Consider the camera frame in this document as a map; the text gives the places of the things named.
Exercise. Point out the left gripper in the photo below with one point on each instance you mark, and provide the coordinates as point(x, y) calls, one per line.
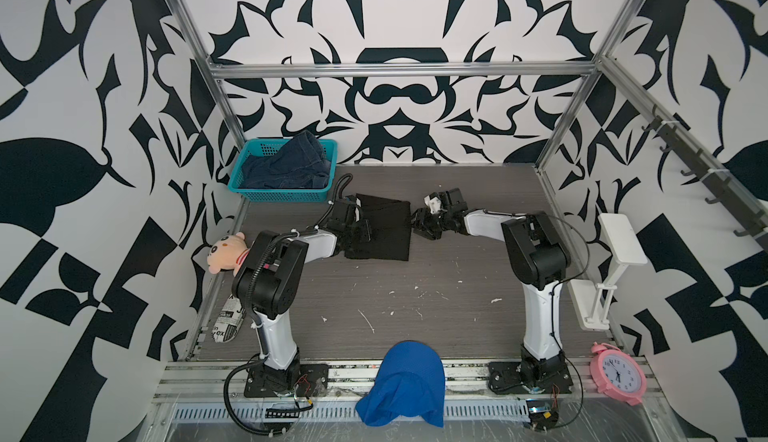
point(367, 235)

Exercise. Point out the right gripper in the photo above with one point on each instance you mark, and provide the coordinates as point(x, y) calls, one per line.
point(422, 221)

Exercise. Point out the black skirt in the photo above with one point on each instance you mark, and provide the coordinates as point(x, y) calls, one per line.
point(389, 221)

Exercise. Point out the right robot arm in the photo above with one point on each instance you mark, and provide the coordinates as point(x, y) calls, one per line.
point(538, 259)

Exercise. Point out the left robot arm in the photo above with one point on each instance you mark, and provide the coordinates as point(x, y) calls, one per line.
point(267, 280)

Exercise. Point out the dark blue denim skirt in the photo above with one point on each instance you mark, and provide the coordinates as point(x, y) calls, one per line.
point(298, 164)

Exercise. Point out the pink plush toy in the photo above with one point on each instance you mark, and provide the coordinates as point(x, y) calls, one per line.
point(228, 254)

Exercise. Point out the teal plastic basket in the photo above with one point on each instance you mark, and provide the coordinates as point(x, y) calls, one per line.
point(264, 147)

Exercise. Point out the blue cloth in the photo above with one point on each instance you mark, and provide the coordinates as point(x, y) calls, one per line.
point(410, 382)

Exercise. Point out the white shelf stand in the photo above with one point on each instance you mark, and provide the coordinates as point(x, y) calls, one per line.
point(592, 300)

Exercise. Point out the small green circuit board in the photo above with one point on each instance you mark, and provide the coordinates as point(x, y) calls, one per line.
point(543, 416)

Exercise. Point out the pink alarm clock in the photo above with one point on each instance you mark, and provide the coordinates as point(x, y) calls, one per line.
point(616, 374)

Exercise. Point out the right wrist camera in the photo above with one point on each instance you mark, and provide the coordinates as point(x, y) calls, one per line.
point(433, 204)

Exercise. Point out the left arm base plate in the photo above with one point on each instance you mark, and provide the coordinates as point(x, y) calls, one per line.
point(303, 380)

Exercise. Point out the aluminium frame crossbar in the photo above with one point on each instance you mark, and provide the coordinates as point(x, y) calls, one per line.
point(400, 69)

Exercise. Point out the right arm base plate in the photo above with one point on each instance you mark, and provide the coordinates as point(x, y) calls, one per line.
point(529, 377)

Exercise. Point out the grey wall hook rack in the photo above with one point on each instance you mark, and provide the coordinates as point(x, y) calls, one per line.
point(701, 166)

